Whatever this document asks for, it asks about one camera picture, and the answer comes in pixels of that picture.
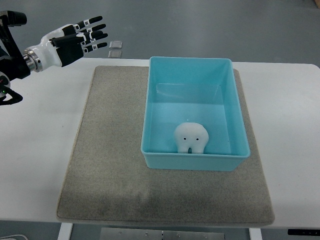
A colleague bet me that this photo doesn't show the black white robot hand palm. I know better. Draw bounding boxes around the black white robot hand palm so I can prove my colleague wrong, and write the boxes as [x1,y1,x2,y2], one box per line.
[23,24,84,72]

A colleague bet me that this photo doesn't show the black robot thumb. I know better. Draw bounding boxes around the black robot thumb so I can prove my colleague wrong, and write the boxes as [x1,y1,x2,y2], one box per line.
[49,32,87,47]

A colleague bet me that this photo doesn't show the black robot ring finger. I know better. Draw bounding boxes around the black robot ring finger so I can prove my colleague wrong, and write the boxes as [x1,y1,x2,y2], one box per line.
[79,32,108,43]

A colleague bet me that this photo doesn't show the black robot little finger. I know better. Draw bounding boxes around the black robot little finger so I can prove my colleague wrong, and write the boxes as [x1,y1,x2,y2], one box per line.
[82,42,108,53]

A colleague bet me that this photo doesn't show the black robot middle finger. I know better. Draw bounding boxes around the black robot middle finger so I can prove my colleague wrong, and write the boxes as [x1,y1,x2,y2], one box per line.
[77,23,106,35]

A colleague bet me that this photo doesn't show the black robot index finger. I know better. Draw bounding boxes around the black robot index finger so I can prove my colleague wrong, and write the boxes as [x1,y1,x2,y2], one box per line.
[73,16,103,30]

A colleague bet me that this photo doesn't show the white tooth plush toy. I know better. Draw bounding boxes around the white tooth plush toy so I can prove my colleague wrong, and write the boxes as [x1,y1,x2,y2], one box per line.
[174,122,209,154]

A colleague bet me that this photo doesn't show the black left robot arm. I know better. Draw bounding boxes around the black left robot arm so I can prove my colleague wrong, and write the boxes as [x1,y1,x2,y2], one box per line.
[0,10,108,106]

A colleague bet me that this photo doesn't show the blue plastic box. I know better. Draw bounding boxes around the blue plastic box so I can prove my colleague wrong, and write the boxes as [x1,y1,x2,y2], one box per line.
[141,56,251,171]

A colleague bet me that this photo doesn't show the upper floor socket plate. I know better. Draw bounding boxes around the upper floor socket plate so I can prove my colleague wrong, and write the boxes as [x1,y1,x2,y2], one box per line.
[109,40,123,49]

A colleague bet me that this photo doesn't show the floor socket plate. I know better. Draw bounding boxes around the floor socket plate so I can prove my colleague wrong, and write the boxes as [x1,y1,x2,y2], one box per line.
[108,50,122,59]
[109,40,123,49]

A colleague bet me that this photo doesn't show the lower floor socket plate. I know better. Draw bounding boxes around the lower floor socket plate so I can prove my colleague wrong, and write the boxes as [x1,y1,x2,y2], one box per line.
[108,50,122,59]

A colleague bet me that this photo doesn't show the grey felt mat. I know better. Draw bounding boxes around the grey felt mat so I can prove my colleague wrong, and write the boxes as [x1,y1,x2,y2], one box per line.
[56,66,275,227]

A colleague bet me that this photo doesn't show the white left table leg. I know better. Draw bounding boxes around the white left table leg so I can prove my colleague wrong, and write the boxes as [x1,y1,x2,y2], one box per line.
[57,222,73,240]

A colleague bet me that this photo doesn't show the white table leg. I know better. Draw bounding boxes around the white table leg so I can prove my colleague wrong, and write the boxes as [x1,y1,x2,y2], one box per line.
[57,222,73,240]
[248,228,263,240]

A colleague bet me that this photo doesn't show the metal table crossbar plate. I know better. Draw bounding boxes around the metal table crossbar plate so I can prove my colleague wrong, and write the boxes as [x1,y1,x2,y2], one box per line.
[99,227,226,240]

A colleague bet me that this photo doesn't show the white right table leg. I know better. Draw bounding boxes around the white right table leg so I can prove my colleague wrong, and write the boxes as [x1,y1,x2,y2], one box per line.
[248,228,263,240]

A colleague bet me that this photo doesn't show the black table control panel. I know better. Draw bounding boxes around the black table control panel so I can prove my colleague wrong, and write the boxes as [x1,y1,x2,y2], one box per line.
[287,228,320,237]

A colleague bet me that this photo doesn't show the white cable on floor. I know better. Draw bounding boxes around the white cable on floor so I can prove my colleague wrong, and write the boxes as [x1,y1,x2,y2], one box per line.
[0,233,29,240]

